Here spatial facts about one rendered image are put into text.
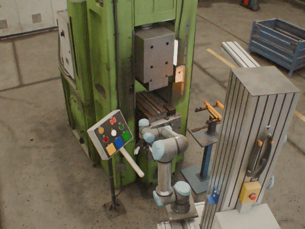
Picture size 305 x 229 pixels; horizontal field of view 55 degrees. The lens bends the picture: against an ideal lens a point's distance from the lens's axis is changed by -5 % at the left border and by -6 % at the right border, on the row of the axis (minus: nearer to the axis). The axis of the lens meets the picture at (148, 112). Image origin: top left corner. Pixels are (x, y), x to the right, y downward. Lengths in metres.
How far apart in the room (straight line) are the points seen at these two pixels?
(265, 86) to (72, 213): 2.53
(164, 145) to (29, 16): 6.26
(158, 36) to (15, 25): 5.60
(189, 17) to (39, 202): 2.47
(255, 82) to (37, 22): 6.77
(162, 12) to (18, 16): 5.43
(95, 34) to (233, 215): 1.90
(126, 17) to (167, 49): 0.45
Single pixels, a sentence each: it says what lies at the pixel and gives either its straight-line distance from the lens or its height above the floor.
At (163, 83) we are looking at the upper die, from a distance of 2.77.
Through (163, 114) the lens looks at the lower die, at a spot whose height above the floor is 0.95.
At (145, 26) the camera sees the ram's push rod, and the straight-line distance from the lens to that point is 2.68.
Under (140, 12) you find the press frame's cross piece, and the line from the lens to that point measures 2.55.
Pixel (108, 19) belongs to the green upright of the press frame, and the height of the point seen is 1.93.
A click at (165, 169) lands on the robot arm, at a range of 1.99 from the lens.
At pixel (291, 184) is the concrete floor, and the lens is 3.96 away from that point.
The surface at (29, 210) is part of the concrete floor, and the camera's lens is 3.56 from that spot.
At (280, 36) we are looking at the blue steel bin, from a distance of 6.26.
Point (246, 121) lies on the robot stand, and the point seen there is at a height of 1.89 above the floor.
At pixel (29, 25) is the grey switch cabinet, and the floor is 0.25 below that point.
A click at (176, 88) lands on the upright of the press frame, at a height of 1.10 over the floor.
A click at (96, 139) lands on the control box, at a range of 2.45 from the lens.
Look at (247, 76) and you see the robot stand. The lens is 1.50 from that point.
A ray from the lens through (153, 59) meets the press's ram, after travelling 2.59.
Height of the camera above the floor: 2.72
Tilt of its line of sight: 36 degrees down
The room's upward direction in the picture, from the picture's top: 1 degrees clockwise
